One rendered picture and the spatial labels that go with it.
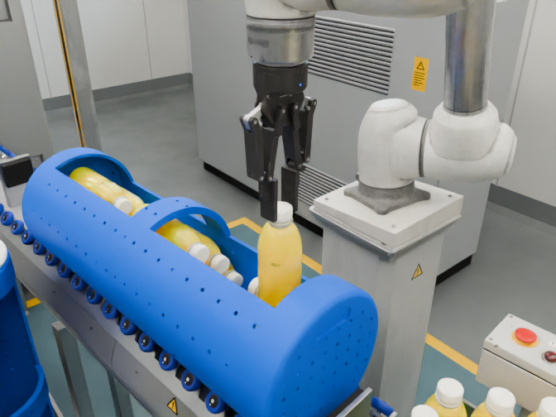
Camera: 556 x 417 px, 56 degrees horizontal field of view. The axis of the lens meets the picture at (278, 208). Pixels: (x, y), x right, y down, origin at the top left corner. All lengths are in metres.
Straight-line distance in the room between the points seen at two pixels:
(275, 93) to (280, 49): 0.06
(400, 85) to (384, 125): 1.19
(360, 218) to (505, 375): 0.58
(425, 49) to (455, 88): 1.17
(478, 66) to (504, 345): 0.61
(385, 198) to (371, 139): 0.17
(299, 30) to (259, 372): 0.48
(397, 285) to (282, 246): 0.74
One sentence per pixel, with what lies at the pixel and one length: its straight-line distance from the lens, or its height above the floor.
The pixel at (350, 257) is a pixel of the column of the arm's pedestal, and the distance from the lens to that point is 1.52.
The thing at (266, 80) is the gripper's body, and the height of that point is 1.56.
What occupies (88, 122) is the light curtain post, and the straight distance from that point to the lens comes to 2.09.
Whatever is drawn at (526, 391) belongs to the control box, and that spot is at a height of 1.04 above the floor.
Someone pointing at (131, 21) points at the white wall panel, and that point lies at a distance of 6.25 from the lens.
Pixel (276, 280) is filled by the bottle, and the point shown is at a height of 1.24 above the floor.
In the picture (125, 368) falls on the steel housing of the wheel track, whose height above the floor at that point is 0.86.
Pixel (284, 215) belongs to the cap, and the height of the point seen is 1.35.
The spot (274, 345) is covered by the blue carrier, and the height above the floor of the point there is 1.19.
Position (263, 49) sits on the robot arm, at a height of 1.60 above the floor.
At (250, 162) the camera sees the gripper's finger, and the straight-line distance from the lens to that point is 0.74.
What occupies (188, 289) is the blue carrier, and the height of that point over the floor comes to 1.19.
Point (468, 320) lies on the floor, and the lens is 2.84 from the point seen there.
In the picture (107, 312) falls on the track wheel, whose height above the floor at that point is 0.96.
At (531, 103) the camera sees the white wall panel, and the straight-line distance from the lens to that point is 3.69.
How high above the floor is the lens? 1.74
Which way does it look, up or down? 28 degrees down
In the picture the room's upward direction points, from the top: straight up
